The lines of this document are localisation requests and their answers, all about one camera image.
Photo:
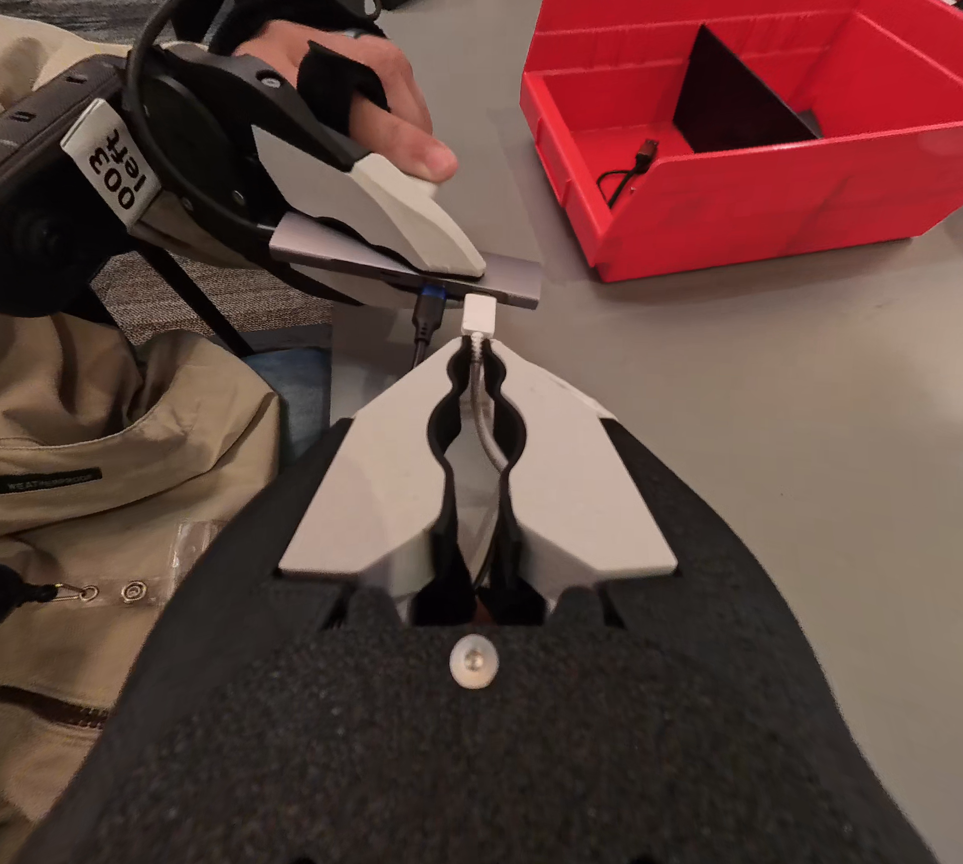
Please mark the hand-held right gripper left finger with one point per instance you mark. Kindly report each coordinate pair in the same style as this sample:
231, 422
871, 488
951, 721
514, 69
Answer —
368, 495

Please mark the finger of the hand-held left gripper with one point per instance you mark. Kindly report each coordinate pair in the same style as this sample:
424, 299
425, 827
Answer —
338, 284
406, 224

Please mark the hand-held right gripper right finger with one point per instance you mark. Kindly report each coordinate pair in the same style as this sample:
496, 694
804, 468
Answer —
594, 495

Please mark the red plastic bin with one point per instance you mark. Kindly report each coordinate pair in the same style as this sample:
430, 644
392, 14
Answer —
752, 224

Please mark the person's left hand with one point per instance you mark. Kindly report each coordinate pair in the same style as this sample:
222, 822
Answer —
391, 111

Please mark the person's blue jeans leg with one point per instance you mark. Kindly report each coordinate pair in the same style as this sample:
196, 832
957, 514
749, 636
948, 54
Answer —
297, 397

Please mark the black bin divider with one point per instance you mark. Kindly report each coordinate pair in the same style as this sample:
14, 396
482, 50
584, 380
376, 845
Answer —
737, 104

